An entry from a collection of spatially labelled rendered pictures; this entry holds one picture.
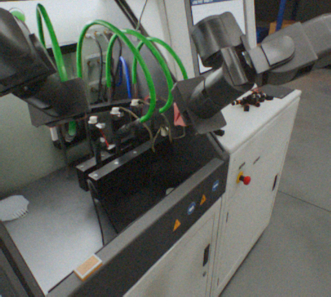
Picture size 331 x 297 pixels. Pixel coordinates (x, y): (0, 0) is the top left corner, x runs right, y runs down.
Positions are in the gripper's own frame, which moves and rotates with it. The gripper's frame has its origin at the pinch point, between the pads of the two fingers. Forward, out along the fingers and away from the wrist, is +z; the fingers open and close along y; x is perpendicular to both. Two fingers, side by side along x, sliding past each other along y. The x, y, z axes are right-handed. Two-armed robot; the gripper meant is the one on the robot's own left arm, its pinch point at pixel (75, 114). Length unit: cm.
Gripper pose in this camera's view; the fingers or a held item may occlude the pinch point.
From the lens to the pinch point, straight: 61.6
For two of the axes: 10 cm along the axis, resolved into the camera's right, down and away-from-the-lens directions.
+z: 0.4, 2.0, 9.8
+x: 2.8, 9.4, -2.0
